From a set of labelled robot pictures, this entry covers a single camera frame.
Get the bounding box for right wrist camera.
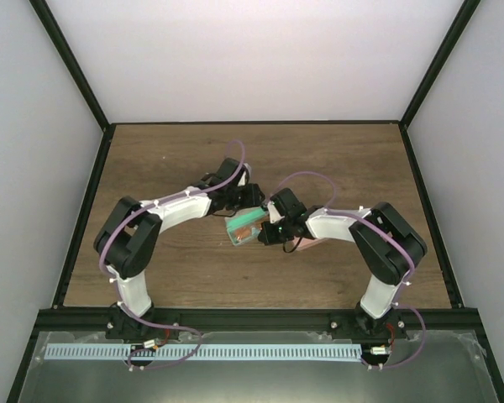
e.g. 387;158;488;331
267;201;281;224

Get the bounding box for black aluminium frame rail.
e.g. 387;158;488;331
37;308;488;337

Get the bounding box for orange sunglasses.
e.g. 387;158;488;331
234;227;259;243

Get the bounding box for blue slotted cable duct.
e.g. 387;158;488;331
45;343;362;362

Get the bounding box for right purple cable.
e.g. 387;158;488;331
268;171;428;373

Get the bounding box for purple cable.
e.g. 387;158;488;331
98;139;203;373
268;171;428;373

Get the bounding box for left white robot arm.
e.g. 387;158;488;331
93;157;265;339

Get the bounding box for pink glasses case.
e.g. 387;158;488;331
286;238;324;252

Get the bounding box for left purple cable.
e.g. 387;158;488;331
98;139;203;373

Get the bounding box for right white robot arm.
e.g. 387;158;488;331
258;188;428;338

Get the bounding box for grey glasses case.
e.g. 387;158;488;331
225;207;269;246

